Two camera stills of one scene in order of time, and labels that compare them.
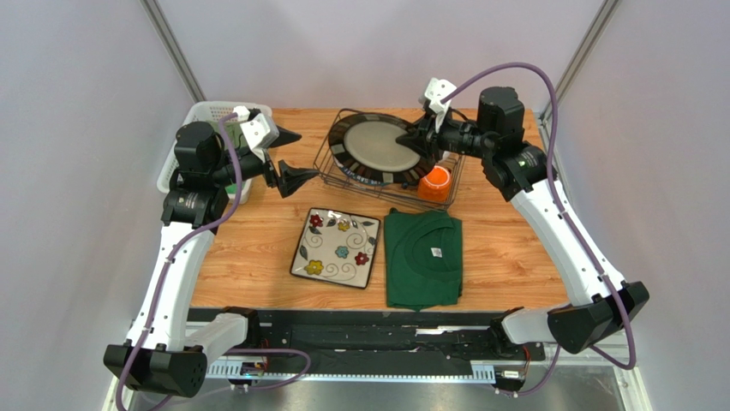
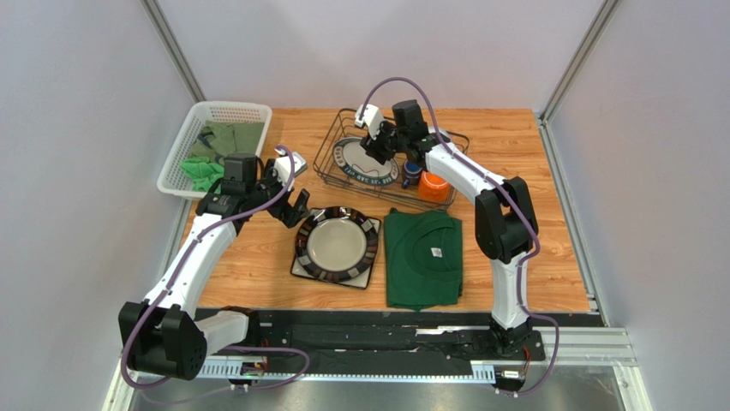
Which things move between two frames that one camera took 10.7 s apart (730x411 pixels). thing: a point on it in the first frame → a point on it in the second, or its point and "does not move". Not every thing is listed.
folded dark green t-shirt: [423, 255] does not move
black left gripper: [290, 179] → [291, 215]
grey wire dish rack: [404, 193] does not move
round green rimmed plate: [376, 167] does not move
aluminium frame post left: [164, 30] does not move
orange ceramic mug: [435, 187] does not move
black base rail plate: [362, 336] does not move
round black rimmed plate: [366, 147] → [337, 244]
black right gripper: [429, 139] → [375, 144]
